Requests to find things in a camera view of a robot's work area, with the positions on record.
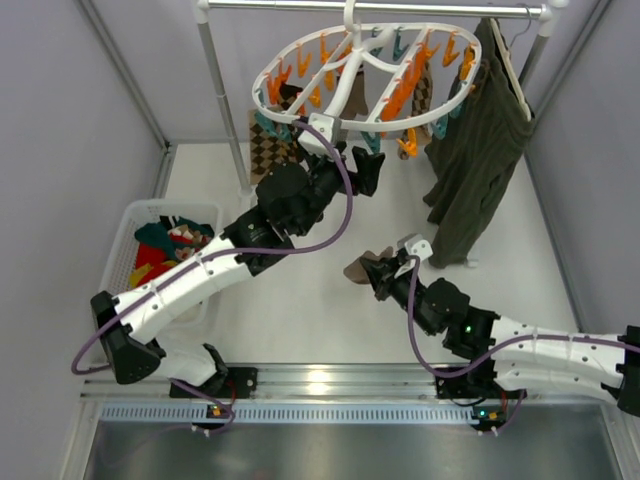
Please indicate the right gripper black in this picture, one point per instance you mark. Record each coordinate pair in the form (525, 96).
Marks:
(386, 278)

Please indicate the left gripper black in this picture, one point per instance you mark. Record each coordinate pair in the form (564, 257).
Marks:
(351, 176)

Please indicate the tan sock maroon white stripes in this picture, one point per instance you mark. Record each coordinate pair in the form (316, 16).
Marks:
(362, 267)

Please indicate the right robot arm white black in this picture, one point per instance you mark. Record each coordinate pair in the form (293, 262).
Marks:
(505, 353)

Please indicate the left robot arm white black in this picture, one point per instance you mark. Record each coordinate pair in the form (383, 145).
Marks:
(291, 199)

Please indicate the white oval clip hanger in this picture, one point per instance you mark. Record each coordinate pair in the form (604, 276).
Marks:
(324, 64)

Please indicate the white clothes hanger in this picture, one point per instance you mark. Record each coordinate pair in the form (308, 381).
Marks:
(510, 71)

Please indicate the pile of socks in basket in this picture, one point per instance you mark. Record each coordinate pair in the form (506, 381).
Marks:
(164, 244)

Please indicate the tan striped sock inner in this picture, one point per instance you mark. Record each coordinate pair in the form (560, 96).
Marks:
(356, 104)

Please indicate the argyle sock right inner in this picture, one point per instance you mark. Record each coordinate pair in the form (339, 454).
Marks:
(421, 103)

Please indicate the olive green hanging garment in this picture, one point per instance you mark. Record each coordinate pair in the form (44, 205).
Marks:
(475, 160)

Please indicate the brown tan argyle sock left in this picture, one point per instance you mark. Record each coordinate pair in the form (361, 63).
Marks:
(266, 150)

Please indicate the dark brown argyle sock rear-left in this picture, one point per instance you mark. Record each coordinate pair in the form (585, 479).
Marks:
(287, 95)

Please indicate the white laundry basket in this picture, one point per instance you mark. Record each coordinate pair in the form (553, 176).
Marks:
(122, 257)

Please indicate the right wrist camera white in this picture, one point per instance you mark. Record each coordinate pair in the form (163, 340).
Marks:
(412, 251)

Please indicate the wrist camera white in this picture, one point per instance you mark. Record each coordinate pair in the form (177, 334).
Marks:
(412, 251)
(319, 133)

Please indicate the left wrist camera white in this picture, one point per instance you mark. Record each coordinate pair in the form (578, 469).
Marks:
(319, 133)

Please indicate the aluminium mounting rail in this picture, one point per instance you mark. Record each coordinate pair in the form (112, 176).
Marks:
(358, 382)

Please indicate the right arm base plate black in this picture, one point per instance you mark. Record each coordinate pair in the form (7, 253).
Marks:
(450, 382)

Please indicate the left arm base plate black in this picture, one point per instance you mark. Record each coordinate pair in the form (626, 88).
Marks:
(236, 382)

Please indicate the clothes rack metal frame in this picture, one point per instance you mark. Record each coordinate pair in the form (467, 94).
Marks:
(547, 15)

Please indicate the slotted cable duct grey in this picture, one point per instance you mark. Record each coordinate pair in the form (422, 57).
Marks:
(273, 413)

